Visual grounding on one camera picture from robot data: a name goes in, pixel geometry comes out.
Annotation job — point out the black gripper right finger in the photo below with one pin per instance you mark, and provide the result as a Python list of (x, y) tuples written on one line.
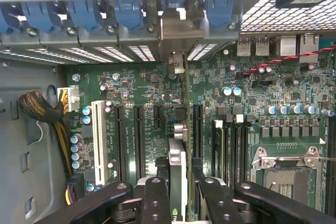
[(220, 203)]

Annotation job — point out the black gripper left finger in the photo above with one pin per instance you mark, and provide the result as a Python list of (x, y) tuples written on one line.
[(155, 203)]

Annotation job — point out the black RAM slot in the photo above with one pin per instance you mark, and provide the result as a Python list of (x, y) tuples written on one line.
[(246, 145), (229, 150), (238, 145), (216, 153), (331, 166)]

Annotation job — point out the CPU socket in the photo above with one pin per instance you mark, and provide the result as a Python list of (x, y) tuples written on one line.
[(286, 182)]

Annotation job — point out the white expansion slot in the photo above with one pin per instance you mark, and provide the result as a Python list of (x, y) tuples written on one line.
[(100, 140)]

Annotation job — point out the thin metal locking lever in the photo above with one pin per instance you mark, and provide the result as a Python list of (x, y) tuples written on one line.
[(302, 159)]

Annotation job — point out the green motherboard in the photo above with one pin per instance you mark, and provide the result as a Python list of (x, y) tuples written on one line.
[(147, 87)]

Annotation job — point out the white power connector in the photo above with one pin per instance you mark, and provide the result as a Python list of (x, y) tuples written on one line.
[(72, 98)]

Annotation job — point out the open black PC case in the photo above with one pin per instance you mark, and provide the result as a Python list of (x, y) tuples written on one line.
[(78, 41)]

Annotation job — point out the blue slot retainer clip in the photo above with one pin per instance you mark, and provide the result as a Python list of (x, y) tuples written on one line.
[(170, 2), (8, 19), (85, 14), (40, 15), (219, 11), (128, 12)]

